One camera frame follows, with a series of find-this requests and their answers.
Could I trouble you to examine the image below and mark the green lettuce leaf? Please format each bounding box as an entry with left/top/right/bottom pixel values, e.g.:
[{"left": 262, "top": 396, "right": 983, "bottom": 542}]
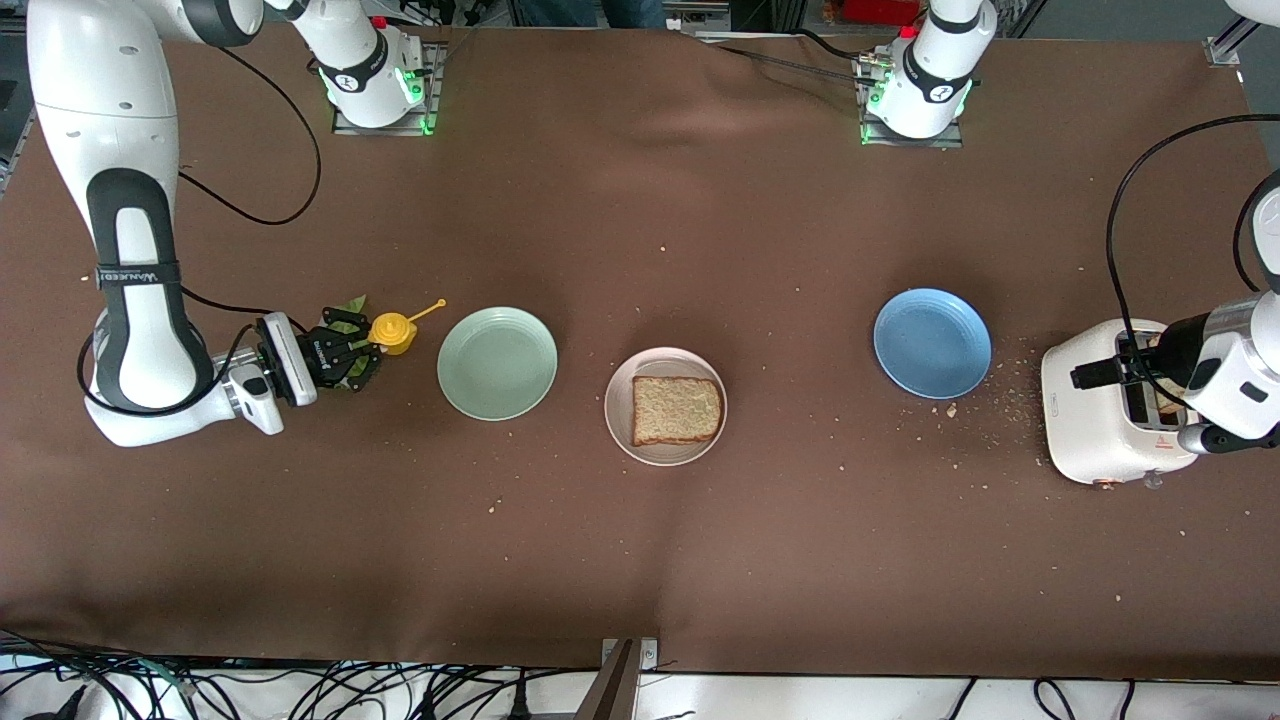
[{"left": 318, "top": 295, "right": 383, "bottom": 393}]

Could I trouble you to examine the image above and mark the yellow mustard squeeze bottle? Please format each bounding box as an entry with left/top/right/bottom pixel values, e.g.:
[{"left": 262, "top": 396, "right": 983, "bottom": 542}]
[{"left": 368, "top": 298, "right": 448, "bottom": 357}]

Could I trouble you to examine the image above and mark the brown bread slice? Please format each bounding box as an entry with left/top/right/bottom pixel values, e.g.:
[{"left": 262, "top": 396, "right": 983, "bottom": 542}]
[
  {"left": 1148, "top": 333, "right": 1191, "bottom": 416},
  {"left": 632, "top": 376, "right": 723, "bottom": 447}
]

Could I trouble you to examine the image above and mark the light green plate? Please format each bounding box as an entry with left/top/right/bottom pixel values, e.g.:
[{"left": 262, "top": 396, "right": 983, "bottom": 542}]
[{"left": 437, "top": 306, "right": 559, "bottom": 422}]

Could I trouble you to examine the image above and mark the blue plate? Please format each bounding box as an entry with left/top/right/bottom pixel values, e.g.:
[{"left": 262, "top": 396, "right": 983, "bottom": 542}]
[{"left": 873, "top": 288, "right": 993, "bottom": 401}]

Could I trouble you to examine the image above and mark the beige plate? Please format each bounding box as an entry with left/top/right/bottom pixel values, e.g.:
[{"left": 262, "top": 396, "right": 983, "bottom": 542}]
[{"left": 604, "top": 347, "right": 728, "bottom": 467}]

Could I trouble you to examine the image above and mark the white toaster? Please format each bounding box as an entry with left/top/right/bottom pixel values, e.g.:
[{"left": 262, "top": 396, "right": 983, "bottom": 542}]
[{"left": 1040, "top": 318, "right": 1201, "bottom": 491}]

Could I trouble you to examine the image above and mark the brown tablecloth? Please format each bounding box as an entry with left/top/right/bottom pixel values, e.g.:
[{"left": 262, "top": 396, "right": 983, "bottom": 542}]
[{"left": 0, "top": 20, "right": 1280, "bottom": 681}]

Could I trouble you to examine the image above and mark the dark grey metal bar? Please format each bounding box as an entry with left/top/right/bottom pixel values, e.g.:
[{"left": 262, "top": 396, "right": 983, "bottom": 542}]
[{"left": 573, "top": 640, "right": 638, "bottom": 720}]

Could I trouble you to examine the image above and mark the red box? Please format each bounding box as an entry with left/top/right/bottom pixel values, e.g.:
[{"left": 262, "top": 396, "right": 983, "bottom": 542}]
[{"left": 845, "top": 0, "right": 921, "bottom": 26}]

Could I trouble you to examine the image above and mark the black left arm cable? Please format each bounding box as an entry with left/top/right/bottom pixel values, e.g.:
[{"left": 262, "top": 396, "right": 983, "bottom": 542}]
[{"left": 1105, "top": 113, "right": 1280, "bottom": 411}]

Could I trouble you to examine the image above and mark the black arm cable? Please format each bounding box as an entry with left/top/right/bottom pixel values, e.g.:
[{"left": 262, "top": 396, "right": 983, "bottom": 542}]
[
  {"left": 1105, "top": 113, "right": 1280, "bottom": 411},
  {"left": 78, "top": 40, "right": 323, "bottom": 416}
]

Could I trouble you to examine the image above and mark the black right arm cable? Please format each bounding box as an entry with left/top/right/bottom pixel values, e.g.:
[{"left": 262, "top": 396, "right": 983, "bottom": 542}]
[{"left": 78, "top": 40, "right": 323, "bottom": 416}]

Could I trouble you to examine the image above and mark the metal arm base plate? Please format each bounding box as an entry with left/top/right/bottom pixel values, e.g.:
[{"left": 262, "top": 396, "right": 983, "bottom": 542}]
[
  {"left": 858, "top": 55, "right": 964, "bottom": 150},
  {"left": 332, "top": 40, "right": 442, "bottom": 137}
]

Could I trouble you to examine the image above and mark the aluminium frame profile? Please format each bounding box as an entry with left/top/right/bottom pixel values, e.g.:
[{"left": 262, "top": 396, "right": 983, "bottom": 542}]
[{"left": 1205, "top": 0, "right": 1263, "bottom": 69}]

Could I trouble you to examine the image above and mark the silver mounting bracket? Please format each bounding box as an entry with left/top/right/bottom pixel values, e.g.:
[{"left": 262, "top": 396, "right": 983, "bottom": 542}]
[{"left": 601, "top": 637, "right": 660, "bottom": 673}]

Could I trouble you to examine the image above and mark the black braided table cable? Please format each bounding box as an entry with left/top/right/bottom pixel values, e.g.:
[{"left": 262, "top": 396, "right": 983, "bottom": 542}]
[{"left": 715, "top": 44, "right": 869, "bottom": 89}]

